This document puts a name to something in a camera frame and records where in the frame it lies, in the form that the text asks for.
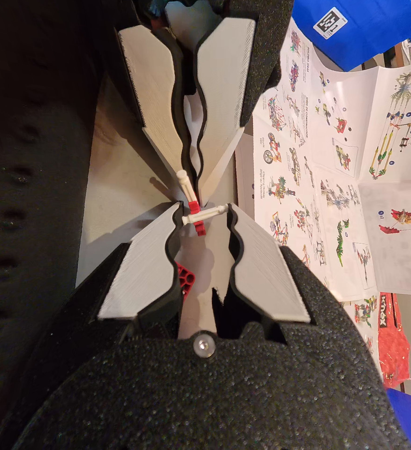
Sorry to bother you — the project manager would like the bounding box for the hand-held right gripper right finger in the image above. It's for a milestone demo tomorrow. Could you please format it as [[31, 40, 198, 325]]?
[[228, 202, 312, 324]]

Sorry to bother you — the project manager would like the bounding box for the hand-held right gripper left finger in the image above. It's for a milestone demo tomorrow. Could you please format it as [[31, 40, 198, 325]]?
[[97, 201, 185, 322]]

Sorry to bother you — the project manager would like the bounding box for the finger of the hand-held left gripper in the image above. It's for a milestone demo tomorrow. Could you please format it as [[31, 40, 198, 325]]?
[[118, 25, 199, 204], [194, 16, 257, 204]]

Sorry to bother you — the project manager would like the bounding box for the red toy connector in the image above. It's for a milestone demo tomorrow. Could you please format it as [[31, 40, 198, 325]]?
[[176, 261, 196, 301], [188, 200, 208, 237]]

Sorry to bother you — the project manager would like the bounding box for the white toy rod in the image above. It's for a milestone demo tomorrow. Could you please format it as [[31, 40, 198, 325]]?
[[177, 170, 196, 205], [182, 204, 229, 225]]

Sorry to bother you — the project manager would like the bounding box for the black and white marker tag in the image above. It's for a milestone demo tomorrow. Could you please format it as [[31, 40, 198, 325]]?
[[313, 7, 349, 40]]

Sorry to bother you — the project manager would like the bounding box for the white printed instruction booklet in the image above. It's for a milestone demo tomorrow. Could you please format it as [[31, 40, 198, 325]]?
[[234, 26, 411, 303]]

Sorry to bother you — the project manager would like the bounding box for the black dotted mat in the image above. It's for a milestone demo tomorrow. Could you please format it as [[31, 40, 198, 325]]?
[[0, 0, 102, 447]]

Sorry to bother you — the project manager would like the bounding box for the orange printed toy box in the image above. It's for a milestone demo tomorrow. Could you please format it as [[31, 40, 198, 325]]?
[[344, 292, 411, 389]]

